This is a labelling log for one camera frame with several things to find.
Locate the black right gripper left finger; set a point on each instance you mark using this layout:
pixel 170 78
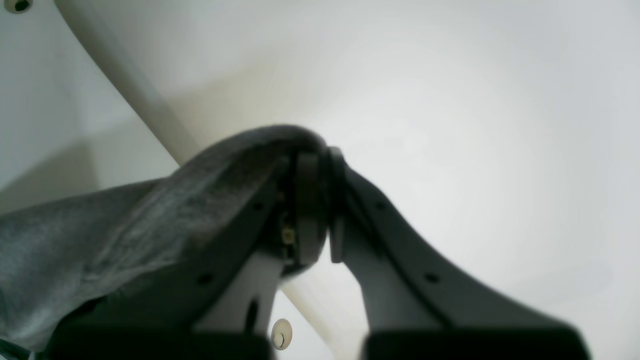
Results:
pixel 216 306

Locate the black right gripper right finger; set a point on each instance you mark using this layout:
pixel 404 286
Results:
pixel 418 304

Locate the grey T-shirt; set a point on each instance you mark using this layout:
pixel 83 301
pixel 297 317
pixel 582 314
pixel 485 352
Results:
pixel 57 256

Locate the left table grommet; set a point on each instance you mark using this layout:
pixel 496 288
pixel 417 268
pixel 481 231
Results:
pixel 281 334

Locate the table grommet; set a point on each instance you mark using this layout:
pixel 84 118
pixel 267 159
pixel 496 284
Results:
pixel 281 334
pixel 17 6

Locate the right table grommet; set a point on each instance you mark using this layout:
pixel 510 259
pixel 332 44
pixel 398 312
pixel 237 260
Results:
pixel 17 6

